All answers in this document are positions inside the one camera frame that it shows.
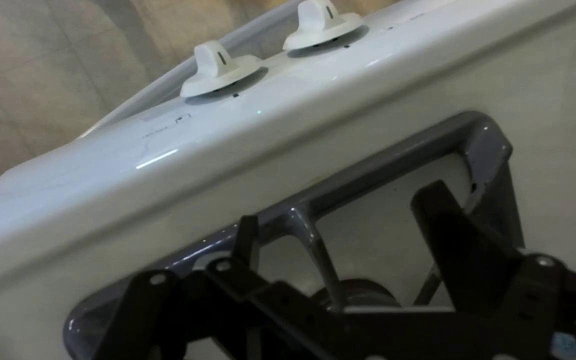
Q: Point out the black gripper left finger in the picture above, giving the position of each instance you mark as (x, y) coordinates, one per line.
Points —
(162, 313)

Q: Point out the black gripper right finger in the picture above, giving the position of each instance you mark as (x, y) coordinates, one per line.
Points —
(520, 299)

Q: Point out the white gas stove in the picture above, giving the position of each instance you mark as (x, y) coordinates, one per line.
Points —
(166, 171)

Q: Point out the grey stove grate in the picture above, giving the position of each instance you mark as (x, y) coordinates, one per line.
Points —
(471, 134)

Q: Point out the white stove knob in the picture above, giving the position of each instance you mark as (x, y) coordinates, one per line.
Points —
(216, 68)
(318, 22)

